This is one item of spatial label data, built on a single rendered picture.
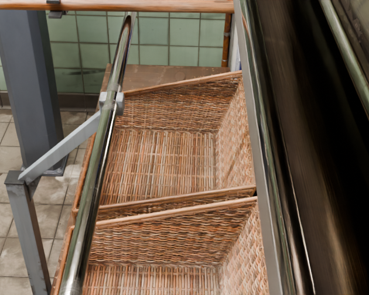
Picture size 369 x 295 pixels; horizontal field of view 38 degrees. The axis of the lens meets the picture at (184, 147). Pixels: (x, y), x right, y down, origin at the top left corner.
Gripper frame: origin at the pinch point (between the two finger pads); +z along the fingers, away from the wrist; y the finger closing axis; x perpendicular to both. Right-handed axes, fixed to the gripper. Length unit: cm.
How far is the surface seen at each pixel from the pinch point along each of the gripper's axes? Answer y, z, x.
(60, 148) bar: 14.8, 36.2, -5.6
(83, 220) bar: 2, 68, -16
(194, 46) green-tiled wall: 79, -124, -38
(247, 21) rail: -24, 56, -38
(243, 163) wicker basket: 40, 10, -48
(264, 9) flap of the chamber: -22, 47, -42
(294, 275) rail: -25, 97, -38
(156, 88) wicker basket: 42, -29, -23
